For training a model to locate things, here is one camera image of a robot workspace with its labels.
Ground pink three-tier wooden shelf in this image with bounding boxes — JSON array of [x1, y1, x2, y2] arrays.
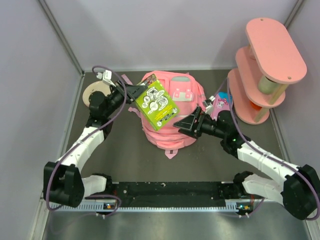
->
[[228, 17, 307, 125]]

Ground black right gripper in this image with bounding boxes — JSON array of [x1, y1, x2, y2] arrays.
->
[[173, 106, 226, 139]]

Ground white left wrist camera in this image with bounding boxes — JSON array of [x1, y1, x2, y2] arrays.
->
[[96, 70, 116, 86]]

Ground orange bowl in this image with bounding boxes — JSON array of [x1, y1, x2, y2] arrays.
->
[[249, 101, 262, 111]]

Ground grey slotted cable duct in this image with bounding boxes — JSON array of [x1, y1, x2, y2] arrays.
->
[[49, 201, 251, 213]]

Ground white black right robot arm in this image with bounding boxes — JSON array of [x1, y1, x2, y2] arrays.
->
[[173, 107, 320, 221]]

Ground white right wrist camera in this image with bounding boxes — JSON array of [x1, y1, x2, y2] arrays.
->
[[202, 95, 216, 115]]

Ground pink student backpack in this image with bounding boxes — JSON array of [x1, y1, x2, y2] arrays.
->
[[128, 70, 206, 159]]

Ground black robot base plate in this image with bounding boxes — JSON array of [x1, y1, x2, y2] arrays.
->
[[84, 181, 267, 208]]

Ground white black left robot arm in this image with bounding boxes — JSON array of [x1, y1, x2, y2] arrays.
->
[[43, 81, 147, 208]]

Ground green thin booklet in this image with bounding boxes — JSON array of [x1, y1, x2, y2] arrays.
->
[[135, 73, 180, 131]]

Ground pink cartoon pencil case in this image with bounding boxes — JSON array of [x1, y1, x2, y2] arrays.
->
[[210, 91, 233, 120]]

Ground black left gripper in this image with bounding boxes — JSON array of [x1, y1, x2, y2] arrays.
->
[[103, 79, 147, 117]]

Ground cream and pink plate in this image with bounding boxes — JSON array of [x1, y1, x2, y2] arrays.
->
[[82, 80, 111, 107]]

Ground pale green cup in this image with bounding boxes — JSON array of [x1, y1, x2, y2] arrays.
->
[[257, 76, 278, 95]]

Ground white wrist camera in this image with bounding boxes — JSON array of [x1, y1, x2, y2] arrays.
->
[[202, 95, 216, 115], [96, 70, 116, 86]]

